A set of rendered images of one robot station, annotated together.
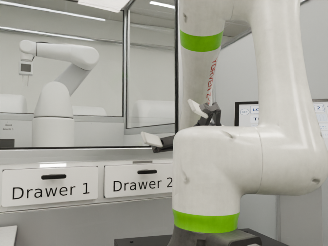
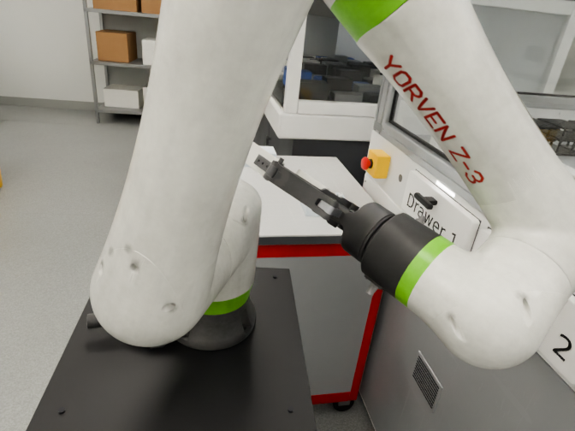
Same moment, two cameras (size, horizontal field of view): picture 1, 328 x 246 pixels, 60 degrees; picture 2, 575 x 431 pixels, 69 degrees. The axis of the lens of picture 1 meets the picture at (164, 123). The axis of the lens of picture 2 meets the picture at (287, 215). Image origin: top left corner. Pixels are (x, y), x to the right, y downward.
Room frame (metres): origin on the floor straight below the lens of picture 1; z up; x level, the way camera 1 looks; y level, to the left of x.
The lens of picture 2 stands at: (0.77, -0.59, 1.28)
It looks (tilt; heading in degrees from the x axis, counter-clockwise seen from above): 27 degrees down; 101
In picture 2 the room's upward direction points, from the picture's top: 6 degrees clockwise
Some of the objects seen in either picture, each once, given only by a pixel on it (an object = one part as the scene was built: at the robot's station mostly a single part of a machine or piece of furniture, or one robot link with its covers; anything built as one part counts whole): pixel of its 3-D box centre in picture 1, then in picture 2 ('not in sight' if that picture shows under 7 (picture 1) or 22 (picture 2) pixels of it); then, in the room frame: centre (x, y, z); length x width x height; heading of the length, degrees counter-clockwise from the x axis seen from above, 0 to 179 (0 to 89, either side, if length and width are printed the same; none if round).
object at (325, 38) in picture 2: not in sight; (353, 41); (0.54, 2.06, 1.13); 1.78 x 1.14 x 0.45; 115
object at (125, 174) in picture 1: (143, 179); (524, 295); (1.07, 0.08, 0.87); 0.29 x 0.02 x 0.11; 115
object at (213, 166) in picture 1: (212, 174); (211, 244); (0.56, -0.09, 0.96); 0.16 x 0.13 x 0.19; 87
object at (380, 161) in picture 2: not in sight; (376, 163); (0.79, 0.66, 0.88); 0.07 x 0.05 x 0.07; 115
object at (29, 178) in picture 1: (52, 185); (435, 213); (0.94, 0.36, 0.87); 0.29 x 0.02 x 0.11; 115
